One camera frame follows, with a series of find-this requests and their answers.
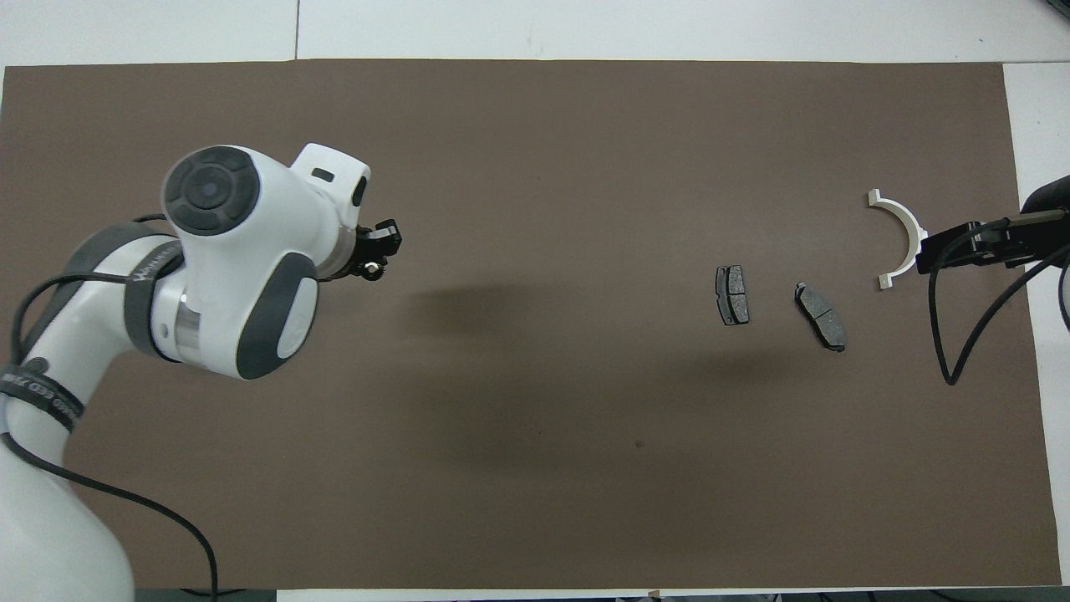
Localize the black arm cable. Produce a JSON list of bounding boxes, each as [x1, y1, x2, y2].
[[0, 214, 220, 602], [928, 219, 1070, 387]]

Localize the white half-ring bracket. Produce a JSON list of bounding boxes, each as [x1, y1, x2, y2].
[[868, 190, 930, 291]]

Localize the rectangular dark brake pad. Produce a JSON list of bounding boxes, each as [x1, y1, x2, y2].
[[715, 265, 751, 327]]

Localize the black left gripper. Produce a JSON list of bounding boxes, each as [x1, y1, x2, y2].
[[353, 219, 403, 281]]

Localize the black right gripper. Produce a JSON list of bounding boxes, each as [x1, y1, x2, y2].
[[915, 221, 1037, 276]]

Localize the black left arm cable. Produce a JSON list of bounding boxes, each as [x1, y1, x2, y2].
[[0, 214, 220, 602]]

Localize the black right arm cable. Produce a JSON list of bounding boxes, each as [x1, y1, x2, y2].
[[928, 219, 1070, 387]]

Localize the elongated dark brake pad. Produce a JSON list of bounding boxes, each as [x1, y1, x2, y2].
[[794, 283, 847, 353]]

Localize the brown table mat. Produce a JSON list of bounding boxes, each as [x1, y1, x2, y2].
[[0, 60, 1061, 590]]

